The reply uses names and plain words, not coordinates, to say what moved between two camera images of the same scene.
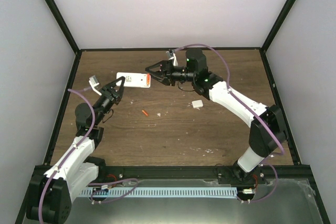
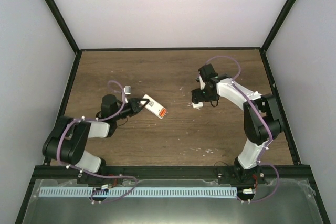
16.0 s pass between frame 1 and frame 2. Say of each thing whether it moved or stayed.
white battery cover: stayed
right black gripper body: moved
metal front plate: stayed
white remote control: moved
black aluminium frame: stayed
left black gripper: moved
